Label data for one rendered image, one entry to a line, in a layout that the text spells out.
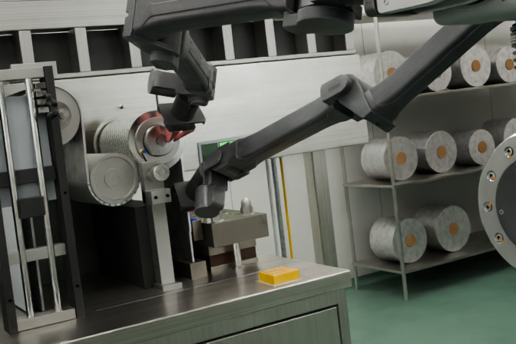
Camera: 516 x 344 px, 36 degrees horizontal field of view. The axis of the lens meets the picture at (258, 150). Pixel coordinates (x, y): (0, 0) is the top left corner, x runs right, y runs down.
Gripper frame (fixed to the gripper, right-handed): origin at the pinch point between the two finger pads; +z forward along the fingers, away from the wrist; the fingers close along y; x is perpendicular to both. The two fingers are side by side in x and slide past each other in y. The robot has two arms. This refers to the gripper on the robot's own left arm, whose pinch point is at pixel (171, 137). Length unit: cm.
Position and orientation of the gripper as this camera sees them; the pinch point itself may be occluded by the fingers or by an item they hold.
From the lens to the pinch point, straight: 192.8
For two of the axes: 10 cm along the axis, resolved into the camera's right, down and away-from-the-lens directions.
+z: -3.5, 6.4, 6.8
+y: 8.4, -1.0, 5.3
